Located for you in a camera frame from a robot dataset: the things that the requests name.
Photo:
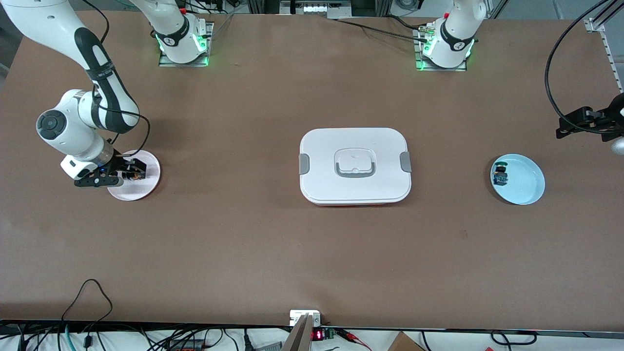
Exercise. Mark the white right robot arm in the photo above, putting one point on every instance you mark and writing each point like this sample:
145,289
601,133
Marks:
58,126

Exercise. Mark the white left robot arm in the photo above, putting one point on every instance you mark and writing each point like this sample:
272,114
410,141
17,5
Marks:
456,34

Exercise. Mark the red digit display module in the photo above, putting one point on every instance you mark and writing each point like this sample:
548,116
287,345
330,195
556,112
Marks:
318,335

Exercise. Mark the orange and black switch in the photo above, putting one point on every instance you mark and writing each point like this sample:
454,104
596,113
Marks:
135,175

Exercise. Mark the white lidded lunch box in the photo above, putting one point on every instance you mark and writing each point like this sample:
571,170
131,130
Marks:
356,146

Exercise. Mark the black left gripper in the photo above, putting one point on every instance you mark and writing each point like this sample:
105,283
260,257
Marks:
606,118

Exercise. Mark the light blue round plate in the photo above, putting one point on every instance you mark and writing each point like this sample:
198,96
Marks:
524,180

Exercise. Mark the aluminium frame rail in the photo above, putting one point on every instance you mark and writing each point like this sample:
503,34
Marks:
609,53

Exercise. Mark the blue and black switch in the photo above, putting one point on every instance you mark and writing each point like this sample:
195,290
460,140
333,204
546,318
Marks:
500,176

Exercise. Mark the brown cardboard box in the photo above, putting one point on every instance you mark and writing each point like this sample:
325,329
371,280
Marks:
404,343

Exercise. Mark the aluminium camera mount profile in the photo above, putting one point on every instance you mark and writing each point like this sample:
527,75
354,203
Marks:
300,336

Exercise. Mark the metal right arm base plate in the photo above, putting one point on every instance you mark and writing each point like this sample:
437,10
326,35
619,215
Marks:
207,29

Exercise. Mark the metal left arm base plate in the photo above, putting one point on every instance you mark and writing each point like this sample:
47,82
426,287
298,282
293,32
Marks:
418,58

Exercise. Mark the pink round plate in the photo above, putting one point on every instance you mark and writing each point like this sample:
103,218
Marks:
141,190

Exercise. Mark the aluminium equipment rack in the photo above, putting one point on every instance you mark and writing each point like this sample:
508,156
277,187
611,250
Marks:
317,9

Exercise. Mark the red alligator clip lead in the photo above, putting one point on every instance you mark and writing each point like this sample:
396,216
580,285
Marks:
351,336

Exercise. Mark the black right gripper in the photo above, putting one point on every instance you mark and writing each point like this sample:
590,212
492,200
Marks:
120,164

